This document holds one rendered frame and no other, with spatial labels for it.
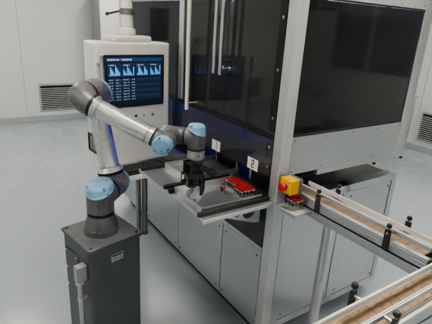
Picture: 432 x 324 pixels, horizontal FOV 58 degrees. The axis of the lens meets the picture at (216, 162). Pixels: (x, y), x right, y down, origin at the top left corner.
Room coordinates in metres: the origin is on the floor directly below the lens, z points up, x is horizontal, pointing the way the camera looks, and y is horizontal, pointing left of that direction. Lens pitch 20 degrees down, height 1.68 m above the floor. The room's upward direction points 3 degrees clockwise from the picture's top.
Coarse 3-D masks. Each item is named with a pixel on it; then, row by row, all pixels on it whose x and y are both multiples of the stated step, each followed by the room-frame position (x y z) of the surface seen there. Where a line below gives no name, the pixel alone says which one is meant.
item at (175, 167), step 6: (204, 156) 2.25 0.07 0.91; (210, 156) 2.28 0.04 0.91; (168, 162) 2.12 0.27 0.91; (174, 162) 2.14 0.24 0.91; (180, 162) 2.16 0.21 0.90; (204, 162) 2.23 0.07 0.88; (210, 162) 2.24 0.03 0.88; (168, 168) 2.06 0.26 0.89; (174, 168) 2.01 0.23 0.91; (180, 168) 2.10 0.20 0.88; (216, 168) 2.13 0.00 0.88; (222, 168) 2.14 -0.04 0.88; (228, 168) 2.15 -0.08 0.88; (234, 168) 2.06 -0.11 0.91; (174, 174) 2.01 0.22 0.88; (180, 174) 1.95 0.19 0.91; (204, 174) 1.95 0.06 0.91
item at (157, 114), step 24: (96, 48) 2.23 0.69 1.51; (120, 48) 2.32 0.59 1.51; (144, 48) 2.42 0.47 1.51; (168, 48) 2.54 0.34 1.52; (96, 72) 2.23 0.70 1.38; (120, 72) 2.31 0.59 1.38; (144, 72) 2.41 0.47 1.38; (168, 72) 2.54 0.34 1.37; (120, 96) 2.31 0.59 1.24; (144, 96) 2.41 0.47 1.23; (144, 120) 2.42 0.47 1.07; (120, 144) 2.31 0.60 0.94; (144, 144) 2.42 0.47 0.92
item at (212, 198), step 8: (184, 184) 1.79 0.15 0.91; (208, 184) 1.87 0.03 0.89; (216, 184) 1.89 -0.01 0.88; (176, 192) 1.74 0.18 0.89; (184, 192) 1.77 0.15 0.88; (208, 192) 1.79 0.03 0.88; (216, 192) 1.79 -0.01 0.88; (224, 192) 1.80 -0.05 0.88; (232, 192) 1.81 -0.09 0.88; (184, 200) 1.67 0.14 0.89; (192, 200) 1.62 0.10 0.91; (200, 200) 1.69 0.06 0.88; (208, 200) 1.70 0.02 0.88; (216, 200) 1.70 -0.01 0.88; (224, 200) 1.71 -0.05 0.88; (232, 200) 1.71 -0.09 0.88; (240, 200) 1.66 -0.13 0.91; (200, 208) 1.55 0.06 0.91; (208, 208) 1.57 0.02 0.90
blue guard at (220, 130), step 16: (176, 112) 2.55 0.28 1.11; (192, 112) 2.38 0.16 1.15; (208, 128) 2.22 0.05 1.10; (224, 128) 2.08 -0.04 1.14; (240, 128) 1.97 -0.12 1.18; (208, 144) 2.21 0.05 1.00; (224, 144) 2.08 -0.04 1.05; (240, 144) 1.96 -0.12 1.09; (256, 144) 1.85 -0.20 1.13; (272, 144) 1.76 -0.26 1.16; (240, 160) 1.95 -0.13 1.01
